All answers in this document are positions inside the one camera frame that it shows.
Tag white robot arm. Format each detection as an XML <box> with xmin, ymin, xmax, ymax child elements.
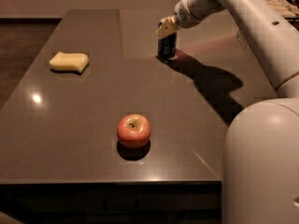
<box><xmin>157</xmin><ymin>0</ymin><xmax>299</xmax><ymax>224</ymax></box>

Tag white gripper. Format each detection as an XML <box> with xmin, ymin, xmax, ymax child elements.
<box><xmin>156</xmin><ymin>0</ymin><xmax>224</xmax><ymax>38</ymax></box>

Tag dark drawer handle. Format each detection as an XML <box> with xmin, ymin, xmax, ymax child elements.
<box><xmin>104</xmin><ymin>199</ymin><xmax>137</xmax><ymax>213</ymax></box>

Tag black wire basket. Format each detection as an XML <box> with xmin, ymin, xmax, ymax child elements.
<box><xmin>264</xmin><ymin>0</ymin><xmax>299</xmax><ymax>23</ymax></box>

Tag yellow sponge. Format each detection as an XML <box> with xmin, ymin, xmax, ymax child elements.
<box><xmin>50</xmin><ymin>51</ymin><xmax>89</xmax><ymax>74</ymax></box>

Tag cream packets in basket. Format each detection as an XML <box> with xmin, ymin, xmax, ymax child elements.
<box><xmin>264</xmin><ymin>0</ymin><xmax>299</xmax><ymax>18</ymax></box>

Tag red apple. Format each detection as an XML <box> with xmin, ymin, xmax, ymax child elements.
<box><xmin>117</xmin><ymin>114</ymin><xmax>151</xmax><ymax>149</ymax></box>

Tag blue pepsi can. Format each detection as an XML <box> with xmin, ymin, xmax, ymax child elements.
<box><xmin>157</xmin><ymin>34</ymin><xmax>177</xmax><ymax>59</ymax></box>

